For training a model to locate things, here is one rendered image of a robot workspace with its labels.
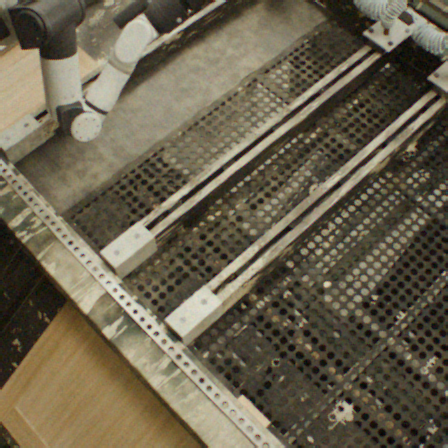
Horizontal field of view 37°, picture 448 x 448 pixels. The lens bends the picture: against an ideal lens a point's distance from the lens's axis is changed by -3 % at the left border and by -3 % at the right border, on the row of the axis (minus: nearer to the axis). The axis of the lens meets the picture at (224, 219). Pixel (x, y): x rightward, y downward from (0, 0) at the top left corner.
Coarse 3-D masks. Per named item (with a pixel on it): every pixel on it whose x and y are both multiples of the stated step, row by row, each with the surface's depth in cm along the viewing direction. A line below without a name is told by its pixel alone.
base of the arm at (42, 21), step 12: (24, 0) 147; (36, 0) 148; (12, 12) 142; (24, 12) 140; (36, 12) 139; (84, 12) 151; (24, 24) 142; (36, 24) 140; (48, 24) 141; (24, 36) 144; (36, 36) 142; (48, 36) 142; (24, 48) 147; (36, 48) 145
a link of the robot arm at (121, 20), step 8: (136, 0) 160; (144, 0) 159; (152, 0) 160; (128, 8) 160; (136, 8) 160; (144, 8) 160; (152, 8) 158; (160, 8) 157; (120, 16) 160; (128, 16) 160; (136, 16) 161; (144, 16) 160; (152, 16) 158; (160, 16) 158; (120, 24) 161; (152, 24) 159; (160, 24) 158; (168, 24) 159; (152, 32) 160; (160, 32) 162; (168, 32) 161; (152, 40) 165
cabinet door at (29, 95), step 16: (16, 48) 208; (80, 48) 207; (0, 64) 205; (16, 64) 205; (32, 64) 205; (80, 64) 204; (96, 64) 203; (0, 80) 202; (16, 80) 201; (32, 80) 201; (0, 96) 198; (16, 96) 198; (32, 96) 198; (0, 112) 195; (16, 112) 195; (0, 128) 192
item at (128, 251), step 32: (384, 32) 195; (352, 64) 195; (384, 64) 202; (320, 96) 188; (288, 128) 183; (224, 160) 178; (256, 160) 181; (192, 192) 175; (224, 192) 179; (160, 224) 168; (128, 256) 164
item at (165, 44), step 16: (224, 0) 209; (240, 0) 214; (192, 16) 207; (208, 16) 208; (224, 16) 214; (176, 32) 202; (192, 32) 207; (160, 48) 201; (176, 48) 207; (144, 64) 201; (128, 80) 201; (32, 112) 188; (16, 128) 185; (32, 128) 185; (48, 128) 188; (0, 144) 182; (16, 144) 183; (32, 144) 188; (16, 160) 187
